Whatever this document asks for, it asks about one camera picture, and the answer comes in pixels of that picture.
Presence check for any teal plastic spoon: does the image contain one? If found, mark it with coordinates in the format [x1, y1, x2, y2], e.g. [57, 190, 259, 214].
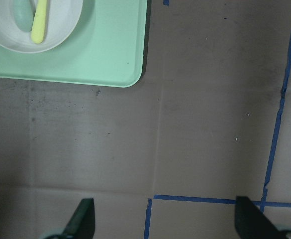
[13, 0, 35, 32]

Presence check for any yellow plastic fork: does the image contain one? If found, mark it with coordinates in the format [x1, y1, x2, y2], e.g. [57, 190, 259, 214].
[31, 0, 48, 44]

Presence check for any light green plastic tray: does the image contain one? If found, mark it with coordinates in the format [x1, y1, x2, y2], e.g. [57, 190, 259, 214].
[0, 0, 148, 88]

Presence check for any white round plate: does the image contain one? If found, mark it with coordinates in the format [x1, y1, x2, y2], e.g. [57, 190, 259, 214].
[0, 0, 83, 54]

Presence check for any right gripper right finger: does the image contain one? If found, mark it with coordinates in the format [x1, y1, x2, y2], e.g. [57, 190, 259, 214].
[234, 196, 291, 239]

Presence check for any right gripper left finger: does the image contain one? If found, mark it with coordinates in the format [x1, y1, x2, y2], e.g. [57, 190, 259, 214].
[62, 198, 96, 239]

